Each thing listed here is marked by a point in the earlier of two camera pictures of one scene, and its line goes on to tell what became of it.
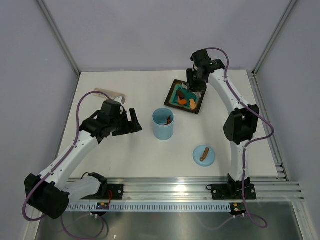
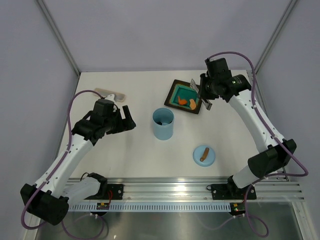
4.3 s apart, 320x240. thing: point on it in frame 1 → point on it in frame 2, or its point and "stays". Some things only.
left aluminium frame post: [51, 22] stays
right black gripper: [201, 87] → [204, 79]
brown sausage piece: [206, 152] stays
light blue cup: [163, 119] stays
